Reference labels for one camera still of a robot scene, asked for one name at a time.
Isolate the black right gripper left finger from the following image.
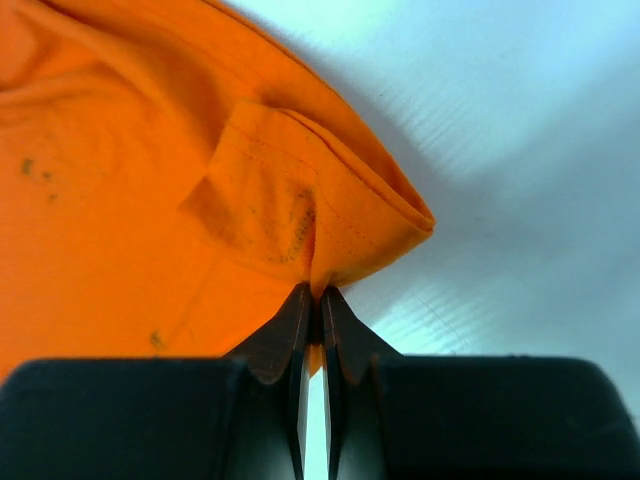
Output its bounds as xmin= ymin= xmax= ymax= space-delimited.
xmin=1 ymin=284 xmax=313 ymax=479

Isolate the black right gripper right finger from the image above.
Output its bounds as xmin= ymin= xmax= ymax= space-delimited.
xmin=320 ymin=288 xmax=639 ymax=479

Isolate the orange t-shirt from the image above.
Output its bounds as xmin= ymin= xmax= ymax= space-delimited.
xmin=1 ymin=1 xmax=435 ymax=374

